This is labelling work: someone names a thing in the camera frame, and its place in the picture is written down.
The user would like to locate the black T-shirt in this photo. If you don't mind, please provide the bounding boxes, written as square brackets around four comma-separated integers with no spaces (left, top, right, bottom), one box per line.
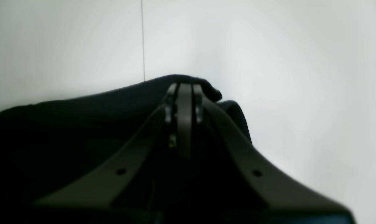
[0,74,254,224]

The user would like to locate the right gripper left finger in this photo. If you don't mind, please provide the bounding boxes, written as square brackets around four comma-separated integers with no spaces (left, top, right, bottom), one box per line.
[34,83,192,208]

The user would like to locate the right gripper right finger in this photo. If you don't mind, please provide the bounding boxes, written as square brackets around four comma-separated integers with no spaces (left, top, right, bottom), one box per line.
[193,85,355,224]

